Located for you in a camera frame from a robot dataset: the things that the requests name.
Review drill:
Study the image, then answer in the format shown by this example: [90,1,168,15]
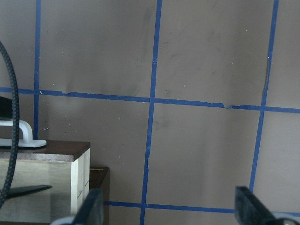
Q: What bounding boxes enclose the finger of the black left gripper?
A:
[0,97,12,119]

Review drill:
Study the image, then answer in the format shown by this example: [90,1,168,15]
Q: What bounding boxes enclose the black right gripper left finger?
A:
[73,188,104,225]

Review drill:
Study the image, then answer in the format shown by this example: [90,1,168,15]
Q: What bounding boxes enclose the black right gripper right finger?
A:
[234,186,274,225]

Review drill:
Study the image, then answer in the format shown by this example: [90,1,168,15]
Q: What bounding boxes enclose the wooden drawer with white handle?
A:
[0,120,90,224]

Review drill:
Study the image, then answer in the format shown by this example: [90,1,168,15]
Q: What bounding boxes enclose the grey orange scissors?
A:
[7,185,52,199]

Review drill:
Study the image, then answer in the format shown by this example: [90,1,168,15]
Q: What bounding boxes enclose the dark wooden cabinet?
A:
[90,167,110,225]

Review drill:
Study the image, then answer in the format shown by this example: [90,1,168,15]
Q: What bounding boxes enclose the black corrugated cable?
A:
[0,42,20,207]

